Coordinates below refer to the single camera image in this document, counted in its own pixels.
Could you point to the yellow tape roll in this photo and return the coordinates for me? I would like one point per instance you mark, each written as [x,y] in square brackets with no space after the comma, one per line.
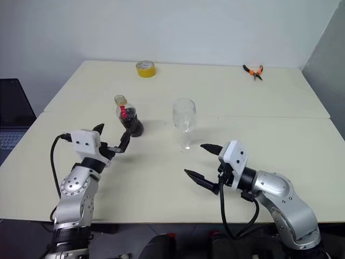
[146,70]

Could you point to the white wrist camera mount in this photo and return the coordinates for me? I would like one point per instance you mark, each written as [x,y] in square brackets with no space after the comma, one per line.
[85,144]
[235,159]

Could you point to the dark soda bottle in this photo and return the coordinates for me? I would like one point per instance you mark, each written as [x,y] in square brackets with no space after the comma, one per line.
[132,124]

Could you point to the dark rounded shape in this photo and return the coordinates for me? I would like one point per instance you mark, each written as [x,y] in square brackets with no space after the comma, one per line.
[159,246]
[223,246]

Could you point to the dark laptop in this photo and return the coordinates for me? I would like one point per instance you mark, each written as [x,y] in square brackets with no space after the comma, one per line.
[12,116]

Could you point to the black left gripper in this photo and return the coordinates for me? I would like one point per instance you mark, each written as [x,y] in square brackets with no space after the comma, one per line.
[106,151]

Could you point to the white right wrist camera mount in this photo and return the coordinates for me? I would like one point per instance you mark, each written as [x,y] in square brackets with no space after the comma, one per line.
[235,159]

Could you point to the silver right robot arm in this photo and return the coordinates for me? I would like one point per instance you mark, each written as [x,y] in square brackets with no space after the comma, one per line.
[285,197]

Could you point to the orange and black pliers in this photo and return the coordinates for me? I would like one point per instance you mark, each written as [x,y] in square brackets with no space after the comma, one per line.
[253,71]

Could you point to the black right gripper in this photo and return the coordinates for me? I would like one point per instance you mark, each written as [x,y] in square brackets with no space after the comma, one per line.
[226,178]

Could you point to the clear wine glass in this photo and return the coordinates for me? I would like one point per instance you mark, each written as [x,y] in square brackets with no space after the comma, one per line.
[184,113]

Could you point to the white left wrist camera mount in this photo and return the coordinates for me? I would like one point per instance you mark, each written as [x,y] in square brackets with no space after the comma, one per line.
[85,144]

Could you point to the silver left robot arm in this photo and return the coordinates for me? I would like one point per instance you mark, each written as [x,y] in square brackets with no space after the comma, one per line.
[75,199]

